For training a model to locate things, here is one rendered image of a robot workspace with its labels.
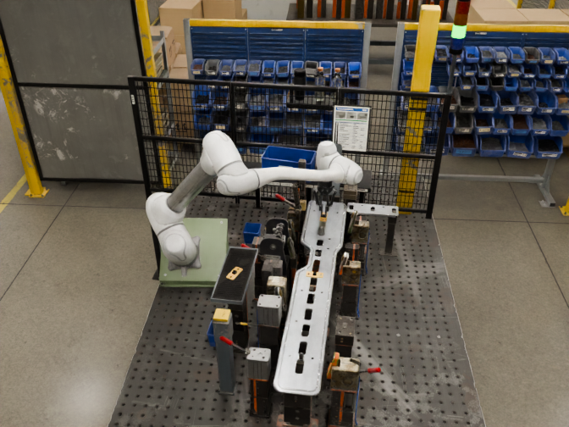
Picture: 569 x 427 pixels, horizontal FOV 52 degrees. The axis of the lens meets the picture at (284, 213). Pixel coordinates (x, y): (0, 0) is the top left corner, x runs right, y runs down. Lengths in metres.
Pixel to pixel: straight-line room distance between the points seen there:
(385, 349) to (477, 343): 1.25
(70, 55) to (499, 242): 3.69
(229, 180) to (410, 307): 1.21
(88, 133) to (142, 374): 2.81
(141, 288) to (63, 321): 0.57
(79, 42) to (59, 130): 0.83
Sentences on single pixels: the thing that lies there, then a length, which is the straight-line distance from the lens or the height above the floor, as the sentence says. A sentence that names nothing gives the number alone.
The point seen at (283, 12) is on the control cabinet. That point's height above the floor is 0.33.
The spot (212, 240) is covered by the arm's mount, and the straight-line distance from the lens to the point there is 3.30.
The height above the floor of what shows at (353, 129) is 1.30.
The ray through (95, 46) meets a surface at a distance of 4.92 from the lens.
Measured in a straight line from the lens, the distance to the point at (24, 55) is 5.20.
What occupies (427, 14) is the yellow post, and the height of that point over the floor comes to 1.97.
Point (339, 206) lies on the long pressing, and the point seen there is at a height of 1.00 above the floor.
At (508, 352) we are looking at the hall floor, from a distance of 4.13.
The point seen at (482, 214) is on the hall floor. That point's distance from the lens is 5.34.
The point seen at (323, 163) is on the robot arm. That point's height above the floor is 1.39.
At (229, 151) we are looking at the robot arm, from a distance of 2.70.
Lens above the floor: 2.86
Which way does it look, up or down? 34 degrees down
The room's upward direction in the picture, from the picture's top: straight up
